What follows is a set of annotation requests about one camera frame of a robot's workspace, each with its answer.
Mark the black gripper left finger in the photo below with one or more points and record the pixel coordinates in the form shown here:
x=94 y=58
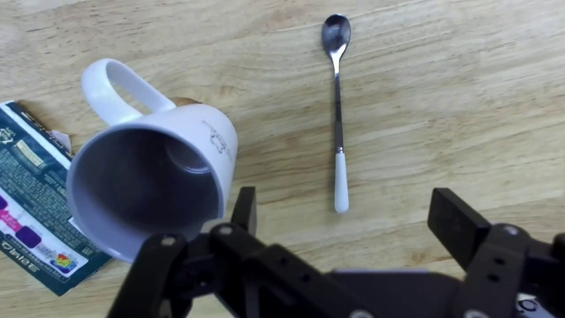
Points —
x=235 y=275

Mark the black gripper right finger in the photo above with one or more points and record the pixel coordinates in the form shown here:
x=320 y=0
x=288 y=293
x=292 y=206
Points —
x=500 y=265

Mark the white ceramic mug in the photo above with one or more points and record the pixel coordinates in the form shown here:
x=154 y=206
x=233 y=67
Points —
x=195 y=125

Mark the dark green printed packet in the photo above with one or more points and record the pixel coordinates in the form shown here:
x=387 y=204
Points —
x=29 y=194

